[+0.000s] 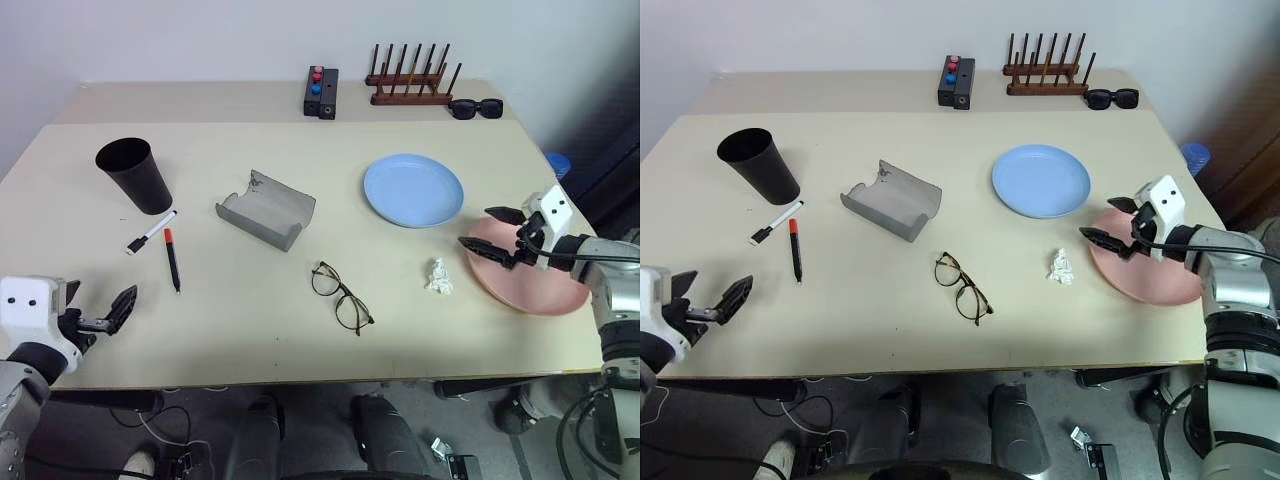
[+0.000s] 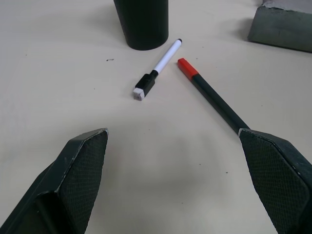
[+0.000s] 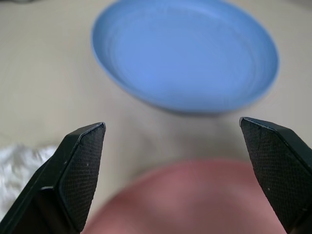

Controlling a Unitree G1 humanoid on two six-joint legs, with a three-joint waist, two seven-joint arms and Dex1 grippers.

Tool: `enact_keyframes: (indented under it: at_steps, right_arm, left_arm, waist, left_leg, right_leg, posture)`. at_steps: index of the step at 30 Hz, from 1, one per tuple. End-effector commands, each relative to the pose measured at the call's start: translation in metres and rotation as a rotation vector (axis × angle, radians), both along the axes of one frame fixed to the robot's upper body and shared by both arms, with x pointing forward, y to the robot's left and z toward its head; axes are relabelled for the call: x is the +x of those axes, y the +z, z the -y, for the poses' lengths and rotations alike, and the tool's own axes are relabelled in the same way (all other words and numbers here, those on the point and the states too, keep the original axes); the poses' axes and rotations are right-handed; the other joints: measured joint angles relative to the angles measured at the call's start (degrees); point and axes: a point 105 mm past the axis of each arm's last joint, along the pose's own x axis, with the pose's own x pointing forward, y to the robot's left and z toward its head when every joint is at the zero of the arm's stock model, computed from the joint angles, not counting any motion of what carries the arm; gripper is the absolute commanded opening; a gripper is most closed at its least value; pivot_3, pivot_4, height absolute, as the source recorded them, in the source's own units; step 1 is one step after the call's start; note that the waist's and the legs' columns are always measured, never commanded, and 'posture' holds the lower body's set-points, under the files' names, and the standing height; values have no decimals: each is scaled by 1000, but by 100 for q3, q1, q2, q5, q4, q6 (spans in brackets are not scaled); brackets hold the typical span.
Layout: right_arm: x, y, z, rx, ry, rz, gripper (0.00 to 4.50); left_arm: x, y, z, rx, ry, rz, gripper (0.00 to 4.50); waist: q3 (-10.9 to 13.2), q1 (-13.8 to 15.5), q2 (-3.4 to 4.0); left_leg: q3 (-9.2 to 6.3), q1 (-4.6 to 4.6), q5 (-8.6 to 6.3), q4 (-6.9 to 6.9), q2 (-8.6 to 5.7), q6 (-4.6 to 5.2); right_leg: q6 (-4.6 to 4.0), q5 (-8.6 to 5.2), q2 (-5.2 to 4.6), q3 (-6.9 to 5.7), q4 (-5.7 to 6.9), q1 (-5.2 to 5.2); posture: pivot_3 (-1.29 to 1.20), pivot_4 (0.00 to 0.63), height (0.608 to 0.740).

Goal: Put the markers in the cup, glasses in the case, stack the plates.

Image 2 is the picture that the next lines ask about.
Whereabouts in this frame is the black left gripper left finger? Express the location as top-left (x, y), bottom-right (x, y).
top-left (0, 128), bottom-right (109, 234)

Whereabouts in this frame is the black cylindrical pen holder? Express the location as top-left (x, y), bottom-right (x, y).
top-left (113, 0), bottom-right (169, 51)

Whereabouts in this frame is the dark grey foam block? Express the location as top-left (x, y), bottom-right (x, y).
top-left (247, 0), bottom-right (312, 53)

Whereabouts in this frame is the white marker with black cap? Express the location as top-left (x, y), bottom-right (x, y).
top-left (133, 39), bottom-right (183, 100)

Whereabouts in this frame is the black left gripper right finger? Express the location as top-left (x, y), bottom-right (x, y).
top-left (238, 128), bottom-right (312, 234)

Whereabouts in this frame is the black pencil with red end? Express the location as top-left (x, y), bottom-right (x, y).
top-left (177, 58), bottom-right (251, 136)

